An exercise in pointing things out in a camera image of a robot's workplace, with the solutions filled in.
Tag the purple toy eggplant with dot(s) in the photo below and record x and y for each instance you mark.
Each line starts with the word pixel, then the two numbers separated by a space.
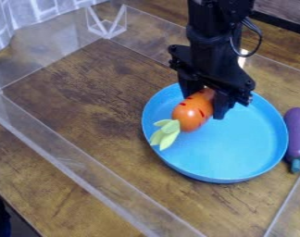
pixel 292 120

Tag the blue round tray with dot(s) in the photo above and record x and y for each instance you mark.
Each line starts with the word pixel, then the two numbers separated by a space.
pixel 233 149

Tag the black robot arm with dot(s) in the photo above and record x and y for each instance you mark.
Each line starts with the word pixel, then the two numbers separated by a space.
pixel 217 16

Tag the white patterned curtain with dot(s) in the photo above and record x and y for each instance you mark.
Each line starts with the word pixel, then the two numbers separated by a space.
pixel 19 13

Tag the orange toy carrot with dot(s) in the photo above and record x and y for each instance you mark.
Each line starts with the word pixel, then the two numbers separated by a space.
pixel 189 116

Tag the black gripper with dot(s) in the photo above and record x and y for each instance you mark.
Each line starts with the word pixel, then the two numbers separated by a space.
pixel 208 63

